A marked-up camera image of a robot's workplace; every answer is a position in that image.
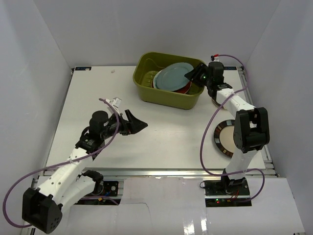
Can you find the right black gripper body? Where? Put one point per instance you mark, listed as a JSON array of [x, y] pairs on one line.
[[202, 78]]

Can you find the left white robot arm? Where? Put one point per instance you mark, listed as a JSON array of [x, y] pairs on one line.
[[44, 206]]

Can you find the left blue table label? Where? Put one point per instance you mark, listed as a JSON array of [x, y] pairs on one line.
[[83, 68]]

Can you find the aluminium table frame rail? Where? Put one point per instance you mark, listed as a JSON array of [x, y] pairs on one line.
[[150, 172]]

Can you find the green plastic bin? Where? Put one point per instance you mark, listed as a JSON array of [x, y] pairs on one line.
[[148, 66]]

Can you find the dark rim cream plate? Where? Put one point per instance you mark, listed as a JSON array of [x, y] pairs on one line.
[[223, 137]]

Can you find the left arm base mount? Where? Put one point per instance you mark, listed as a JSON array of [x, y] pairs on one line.
[[106, 195]]

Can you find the small cream plate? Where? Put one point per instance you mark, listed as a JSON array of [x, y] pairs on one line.
[[217, 104]]

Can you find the right blue table label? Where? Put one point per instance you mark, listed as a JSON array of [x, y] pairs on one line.
[[229, 68]]

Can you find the red and teal floral plate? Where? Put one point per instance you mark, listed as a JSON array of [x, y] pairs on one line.
[[183, 90]]

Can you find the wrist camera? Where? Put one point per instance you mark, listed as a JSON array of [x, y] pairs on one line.
[[215, 58], [115, 102]]

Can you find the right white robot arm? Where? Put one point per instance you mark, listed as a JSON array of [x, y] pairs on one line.
[[251, 128]]

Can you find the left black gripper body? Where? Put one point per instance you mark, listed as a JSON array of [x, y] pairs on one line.
[[126, 125]]

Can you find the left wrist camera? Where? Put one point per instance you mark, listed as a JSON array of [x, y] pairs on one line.
[[115, 102]]

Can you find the teal plain plate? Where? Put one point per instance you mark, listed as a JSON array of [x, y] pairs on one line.
[[172, 78]]

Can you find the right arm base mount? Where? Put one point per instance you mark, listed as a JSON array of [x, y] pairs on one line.
[[219, 196]]

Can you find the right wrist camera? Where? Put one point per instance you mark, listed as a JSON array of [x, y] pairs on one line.
[[215, 58]]

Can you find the blue table label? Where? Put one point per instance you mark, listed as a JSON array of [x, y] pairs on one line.
[[83, 68], [229, 68]]

